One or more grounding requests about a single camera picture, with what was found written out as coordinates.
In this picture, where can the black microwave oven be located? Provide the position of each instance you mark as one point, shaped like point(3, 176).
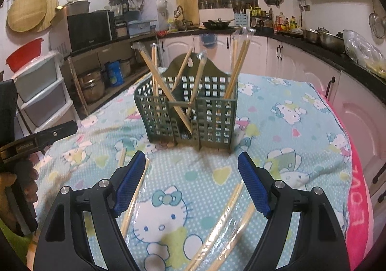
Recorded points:
point(88, 29)

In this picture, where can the green plastic utensil basket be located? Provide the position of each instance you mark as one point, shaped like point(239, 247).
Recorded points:
point(186, 104)

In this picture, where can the round bamboo tray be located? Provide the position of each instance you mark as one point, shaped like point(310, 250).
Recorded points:
point(31, 15)

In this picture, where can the steel pot on counter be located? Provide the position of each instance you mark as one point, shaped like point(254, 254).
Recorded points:
point(321, 37)

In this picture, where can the red plastic basin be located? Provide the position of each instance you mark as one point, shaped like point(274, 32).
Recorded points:
point(24, 54)

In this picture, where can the light blue knife block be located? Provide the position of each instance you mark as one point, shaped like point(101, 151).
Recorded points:
point(242, 20)

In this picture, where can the black wok on counter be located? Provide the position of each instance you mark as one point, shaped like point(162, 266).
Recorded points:
point(217, 25)

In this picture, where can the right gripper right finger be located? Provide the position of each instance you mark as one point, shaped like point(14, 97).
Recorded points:
point(319, 243)

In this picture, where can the clear plastic bag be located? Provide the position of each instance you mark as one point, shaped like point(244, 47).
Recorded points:
point(364, 53)

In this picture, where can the person's left hand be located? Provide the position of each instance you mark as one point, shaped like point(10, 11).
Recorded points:
point(23, 211)

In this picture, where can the wooden storage shelf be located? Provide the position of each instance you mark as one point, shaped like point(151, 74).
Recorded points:
point(131, 64)

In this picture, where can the wooden cutting board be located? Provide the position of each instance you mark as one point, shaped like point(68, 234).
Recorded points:
point(190, 11)

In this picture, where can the blue canister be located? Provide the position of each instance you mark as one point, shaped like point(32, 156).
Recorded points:
point(114, 73)

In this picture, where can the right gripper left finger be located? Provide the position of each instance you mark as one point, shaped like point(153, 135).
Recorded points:
point(63, 242)

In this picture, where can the Hello Kitty blue tablecloth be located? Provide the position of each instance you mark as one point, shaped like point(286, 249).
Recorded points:
point(285, 126)

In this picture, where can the white plastic drawer unit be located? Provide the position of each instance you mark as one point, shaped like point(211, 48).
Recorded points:
point(43, 98)

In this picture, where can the pink towel with letters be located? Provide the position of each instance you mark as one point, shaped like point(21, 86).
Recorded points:
point(360, 232)

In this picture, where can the stainless steel stacked pots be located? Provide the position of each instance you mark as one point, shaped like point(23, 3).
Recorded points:
point(92, 85)

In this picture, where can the hanging mesh strainer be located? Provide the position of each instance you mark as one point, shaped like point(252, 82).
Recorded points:
point(376, 25)

